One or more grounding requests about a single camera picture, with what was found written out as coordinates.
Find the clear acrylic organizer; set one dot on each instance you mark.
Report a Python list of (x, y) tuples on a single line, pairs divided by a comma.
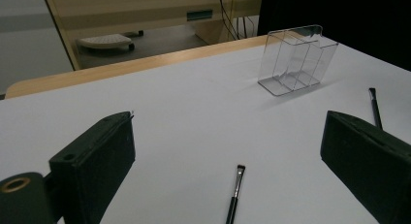
[(297, 65)]

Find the black pen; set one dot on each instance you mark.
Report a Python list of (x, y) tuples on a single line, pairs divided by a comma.
[(375, 107)]

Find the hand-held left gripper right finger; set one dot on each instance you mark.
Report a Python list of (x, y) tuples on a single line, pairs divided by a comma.
[(371, 159)]

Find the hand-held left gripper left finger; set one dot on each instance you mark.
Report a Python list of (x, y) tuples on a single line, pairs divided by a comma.
[(93, 156)]

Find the white table mat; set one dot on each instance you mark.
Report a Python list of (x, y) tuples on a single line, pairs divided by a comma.
[(206, 120)]

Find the blue desk label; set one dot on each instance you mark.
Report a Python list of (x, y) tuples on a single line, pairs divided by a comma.
[(199, 15)]

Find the light wooden desk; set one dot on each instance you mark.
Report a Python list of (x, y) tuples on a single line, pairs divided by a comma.
[(135, 10)]

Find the wooden table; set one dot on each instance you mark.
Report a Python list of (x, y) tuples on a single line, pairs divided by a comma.
[(129, 67)]

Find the black curtain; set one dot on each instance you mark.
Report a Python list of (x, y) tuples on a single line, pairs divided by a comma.
[(355, 17)]

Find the silver ferrule makeup brush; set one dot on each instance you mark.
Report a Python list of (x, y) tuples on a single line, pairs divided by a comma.
[(237, 188)]

